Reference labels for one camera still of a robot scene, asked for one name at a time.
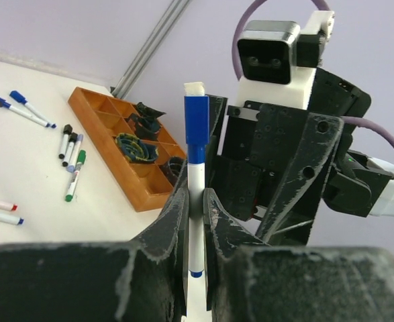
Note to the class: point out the black capped marker right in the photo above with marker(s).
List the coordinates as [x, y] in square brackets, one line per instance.
[71, 143]

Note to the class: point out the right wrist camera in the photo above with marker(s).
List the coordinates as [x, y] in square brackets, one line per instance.
[279, 59]

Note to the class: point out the far blue marker right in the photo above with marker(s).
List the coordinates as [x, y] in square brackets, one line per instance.
[17, 96]

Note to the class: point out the lavender capped marker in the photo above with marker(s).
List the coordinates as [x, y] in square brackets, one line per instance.
[75, 153]

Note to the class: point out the blue capped marker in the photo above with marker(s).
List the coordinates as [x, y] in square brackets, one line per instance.
[11, 219]
[196, 106]

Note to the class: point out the black capped marker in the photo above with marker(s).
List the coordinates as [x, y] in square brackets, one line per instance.
[66, 133]
[71, 143]

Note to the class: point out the dark rolled tie top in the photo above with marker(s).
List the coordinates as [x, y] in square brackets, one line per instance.
[148, 112]

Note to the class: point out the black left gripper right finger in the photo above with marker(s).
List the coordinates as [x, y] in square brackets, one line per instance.
[247, 280]

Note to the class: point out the aluminium frame post right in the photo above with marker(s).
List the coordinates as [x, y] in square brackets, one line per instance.
[158, 35]

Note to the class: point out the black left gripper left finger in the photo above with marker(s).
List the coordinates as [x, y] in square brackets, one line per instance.
[144, 279]

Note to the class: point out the dark floral rolled tie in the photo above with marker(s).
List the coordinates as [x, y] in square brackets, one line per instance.
[173, 170]

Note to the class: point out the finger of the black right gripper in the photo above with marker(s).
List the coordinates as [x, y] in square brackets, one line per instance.
[179, 204]
[319, 137]

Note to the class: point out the far blue marker left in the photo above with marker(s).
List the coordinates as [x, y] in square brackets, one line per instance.
[5, 104]

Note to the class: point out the orange wooden divider tray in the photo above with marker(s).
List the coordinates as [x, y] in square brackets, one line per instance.
[103, 118]

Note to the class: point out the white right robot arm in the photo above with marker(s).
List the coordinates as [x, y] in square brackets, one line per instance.
[356, 183]

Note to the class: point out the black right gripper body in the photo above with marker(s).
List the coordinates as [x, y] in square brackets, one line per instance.
[249, 152]

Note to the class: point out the blue capped marker beside red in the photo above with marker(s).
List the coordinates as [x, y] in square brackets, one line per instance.
[11, 219]

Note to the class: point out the green capped marker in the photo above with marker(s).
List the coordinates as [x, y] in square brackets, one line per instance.
[75, 176]

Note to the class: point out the blue yellow rolled tie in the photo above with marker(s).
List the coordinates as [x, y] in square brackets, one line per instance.
[135, 150]

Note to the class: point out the black capped marker left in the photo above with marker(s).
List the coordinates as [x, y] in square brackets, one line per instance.
[66, 133]

